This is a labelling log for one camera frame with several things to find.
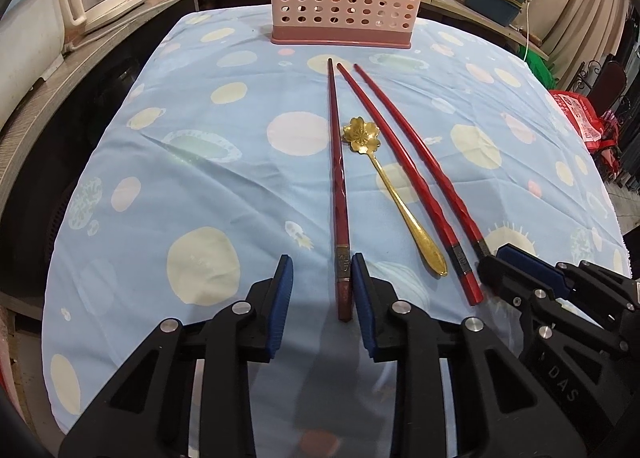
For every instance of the green bag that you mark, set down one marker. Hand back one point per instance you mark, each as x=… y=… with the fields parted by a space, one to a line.
x=534 y=67

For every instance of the red printed bag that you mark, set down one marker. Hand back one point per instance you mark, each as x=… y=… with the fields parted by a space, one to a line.
x=582 y=117

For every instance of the maroon chopstick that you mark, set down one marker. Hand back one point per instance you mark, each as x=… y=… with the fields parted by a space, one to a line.
x=337 y=177

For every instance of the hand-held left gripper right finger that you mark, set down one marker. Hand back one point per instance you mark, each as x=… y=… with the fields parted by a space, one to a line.
x=362 y=308

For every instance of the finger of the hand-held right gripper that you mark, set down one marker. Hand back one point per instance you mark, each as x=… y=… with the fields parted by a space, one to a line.
x=505 y=280
x=525 y=260

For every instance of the gold flower spoon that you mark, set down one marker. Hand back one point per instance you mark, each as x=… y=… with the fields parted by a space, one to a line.
x=361 y=135

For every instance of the red chopstick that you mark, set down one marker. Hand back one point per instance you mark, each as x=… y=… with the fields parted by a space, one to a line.
x=410 y=177
x=425 y=157

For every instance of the black metal rack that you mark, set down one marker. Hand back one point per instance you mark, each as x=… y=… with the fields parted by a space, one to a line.
x=612 y=82

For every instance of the white plastic tub blue rim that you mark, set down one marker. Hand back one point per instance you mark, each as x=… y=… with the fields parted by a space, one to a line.
x=25 y=37

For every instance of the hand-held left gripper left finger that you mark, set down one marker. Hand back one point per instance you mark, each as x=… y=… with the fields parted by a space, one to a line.
x=280 y=308

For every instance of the stack of blue containers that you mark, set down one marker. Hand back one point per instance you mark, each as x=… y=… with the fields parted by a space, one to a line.
x=492 y=5

